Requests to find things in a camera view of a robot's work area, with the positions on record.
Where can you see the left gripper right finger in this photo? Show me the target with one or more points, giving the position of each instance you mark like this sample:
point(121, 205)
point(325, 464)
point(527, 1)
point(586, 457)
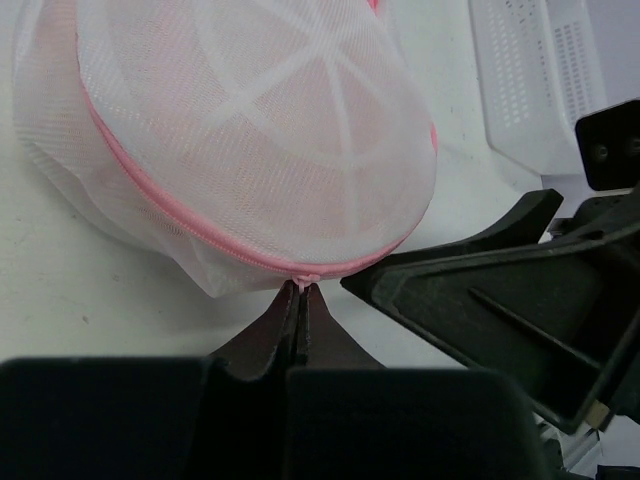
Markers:
point(408, 424)

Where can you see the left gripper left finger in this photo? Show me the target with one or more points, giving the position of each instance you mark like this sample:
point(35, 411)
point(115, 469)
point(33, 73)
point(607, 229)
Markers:
point(221, 416)

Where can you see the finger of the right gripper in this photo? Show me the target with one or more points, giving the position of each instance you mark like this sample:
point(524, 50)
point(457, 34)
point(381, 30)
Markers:
point(522, 225)
point(563, 326)

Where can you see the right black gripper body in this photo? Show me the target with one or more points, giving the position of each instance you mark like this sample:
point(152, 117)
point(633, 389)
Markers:
point(607, 221)

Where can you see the white mesh laundry bag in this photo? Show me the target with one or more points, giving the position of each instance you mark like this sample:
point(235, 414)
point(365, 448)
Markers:
point(60, 134)

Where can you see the pink bra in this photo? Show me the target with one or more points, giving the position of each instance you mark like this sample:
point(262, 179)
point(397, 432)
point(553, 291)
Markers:
point(293, 143)

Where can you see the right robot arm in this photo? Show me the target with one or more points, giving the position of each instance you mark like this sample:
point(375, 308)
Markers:
point(608, 143)

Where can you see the white plastic basket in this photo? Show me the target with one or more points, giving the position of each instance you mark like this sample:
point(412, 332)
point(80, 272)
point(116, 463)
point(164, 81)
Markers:
point(539, 73)

